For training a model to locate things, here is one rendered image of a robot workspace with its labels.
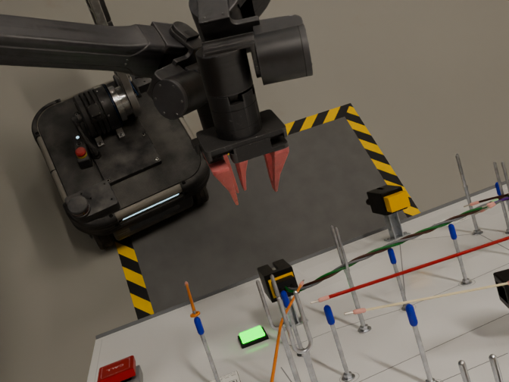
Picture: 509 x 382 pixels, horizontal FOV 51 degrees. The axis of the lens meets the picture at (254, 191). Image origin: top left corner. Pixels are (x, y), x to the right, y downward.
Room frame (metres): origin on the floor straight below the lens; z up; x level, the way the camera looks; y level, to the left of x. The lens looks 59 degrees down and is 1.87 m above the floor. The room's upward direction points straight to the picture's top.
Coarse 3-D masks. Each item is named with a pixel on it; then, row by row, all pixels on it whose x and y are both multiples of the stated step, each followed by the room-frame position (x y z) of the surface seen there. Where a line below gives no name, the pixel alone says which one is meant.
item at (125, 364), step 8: (120, 360) 0.18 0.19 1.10; (128, 360) 0.18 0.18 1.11; (104, 368) 0.17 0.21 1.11; (112, 368) 0.16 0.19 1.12; (120, 368) 0.16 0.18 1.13; (128, 368) 0.16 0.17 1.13; (104, 376) 0.15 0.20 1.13; (112, 376) 0.15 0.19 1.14; (120, 376) 0.15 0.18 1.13; (128, 376) 0.15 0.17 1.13
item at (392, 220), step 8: (368, 192) 0.53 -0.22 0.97; (376, 192) 0.52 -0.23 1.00; (384, 192) 0.50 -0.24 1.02; (392, 192) 0.51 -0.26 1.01; (368, 200) 0.55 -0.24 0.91; (376, 200) 0.50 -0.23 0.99; (376, 208) 0.49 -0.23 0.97; (384, 208) 0.48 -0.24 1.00; (384, 216) 0.49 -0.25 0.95; (392, 216) 0.49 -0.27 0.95; (392, 224) 0.47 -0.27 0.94; (400, 224) 0.47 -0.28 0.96; (392, 232) 0.45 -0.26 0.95; (400, 232) 0.46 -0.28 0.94; (392, 240) 0.44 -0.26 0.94
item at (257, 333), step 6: (246, 330) 0.22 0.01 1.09; (252, 330) 0.22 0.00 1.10; (258, 330) 0.22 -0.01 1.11; (264, 330) 0.22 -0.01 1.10; (240, 336) 0.21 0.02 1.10; (246, 336) 0.21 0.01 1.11; (252, 336) 0.21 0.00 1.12; (258, 336) 0.21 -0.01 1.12; (264, 336) 0.21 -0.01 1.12; (240, 342) 0.20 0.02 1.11; (246, 342) 0.20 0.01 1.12; (252, 342) 0.20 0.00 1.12; (258, 342) 0.20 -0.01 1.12
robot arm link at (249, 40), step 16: (208, 48) 0.44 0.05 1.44; (224, 48) 0.43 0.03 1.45; (240, 48) 0.43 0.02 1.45; (208, 64) 0.42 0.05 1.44; (224, 64) 0.42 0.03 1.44; (240, 64) 0.42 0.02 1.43; (256, 64) 0.42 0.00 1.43; (208, 80) 0.41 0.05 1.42; (224, 80) 0.41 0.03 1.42; (240, 80) 0.41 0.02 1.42; (224, 96) 0.40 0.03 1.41
